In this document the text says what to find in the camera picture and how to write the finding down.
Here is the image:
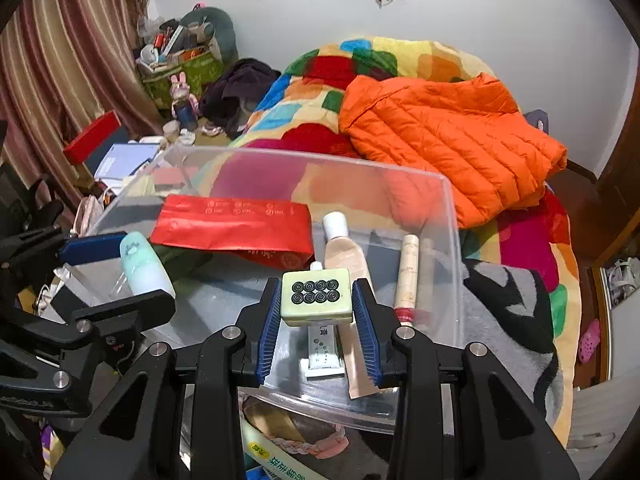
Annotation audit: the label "mint green bottle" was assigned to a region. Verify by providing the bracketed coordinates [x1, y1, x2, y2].
[119, 232, 176, 298]

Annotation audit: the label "braided pink white hairband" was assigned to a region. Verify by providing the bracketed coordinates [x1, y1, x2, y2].
[254, 424, 350, 461]

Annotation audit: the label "slim beige red tube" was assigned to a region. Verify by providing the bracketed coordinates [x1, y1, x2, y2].
[394, 234, 420, 326]

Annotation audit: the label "red foil pouch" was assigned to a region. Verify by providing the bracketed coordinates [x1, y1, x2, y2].
[150, 195, 314, 271]

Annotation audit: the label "cream mahjong tile block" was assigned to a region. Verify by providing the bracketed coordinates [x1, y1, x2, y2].
[280, 269, 352, 326]

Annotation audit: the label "beige cream tube grey cap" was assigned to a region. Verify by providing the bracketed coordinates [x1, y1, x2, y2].
[322, 211, 380, 400]

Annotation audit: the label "dark green spray bottle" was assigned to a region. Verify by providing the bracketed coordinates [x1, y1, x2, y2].
[152, 245, 212, 282]

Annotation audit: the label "green white long tube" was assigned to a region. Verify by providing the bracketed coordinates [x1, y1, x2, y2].
[240, 418, 322, 480]

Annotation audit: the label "white squeeze tube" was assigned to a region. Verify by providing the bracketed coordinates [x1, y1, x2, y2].
[305, 261, 344, 378]

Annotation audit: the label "blue white booklet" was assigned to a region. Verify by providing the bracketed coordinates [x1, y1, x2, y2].
[94, 143, 160, 181]

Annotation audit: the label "red flat box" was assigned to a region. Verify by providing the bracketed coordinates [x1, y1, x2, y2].
[63, 110, 122, 166]

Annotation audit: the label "clear plastic storage box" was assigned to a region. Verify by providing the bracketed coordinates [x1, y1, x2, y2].
[58, 145, 463, 434]

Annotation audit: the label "grey black blanket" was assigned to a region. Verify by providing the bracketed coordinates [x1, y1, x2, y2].
[349, 259, 566, 480]

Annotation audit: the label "pink croc shoe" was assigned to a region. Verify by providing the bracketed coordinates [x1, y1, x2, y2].
[578, 318, 601, 364]

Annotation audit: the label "pink bunny figure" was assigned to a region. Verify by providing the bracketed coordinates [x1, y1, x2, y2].
[169, 72, 200, 131]

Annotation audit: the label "striped brown curtain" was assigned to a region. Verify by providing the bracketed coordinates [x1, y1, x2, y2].
[1, 0, 162, 210]

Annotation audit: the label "dark purple clothes pile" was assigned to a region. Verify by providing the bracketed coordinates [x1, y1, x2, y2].
[198, 58, 281, 139]

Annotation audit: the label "colourful patchwork quilt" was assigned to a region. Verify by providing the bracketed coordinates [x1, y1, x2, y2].
[188, 34, 584, 449]

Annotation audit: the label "green bag of clutter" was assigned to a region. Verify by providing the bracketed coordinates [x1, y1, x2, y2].
[136, 3, 239, 113]

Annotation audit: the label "orange puffer jacket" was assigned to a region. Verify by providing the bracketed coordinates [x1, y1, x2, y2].
[338, 73, 567, 230]

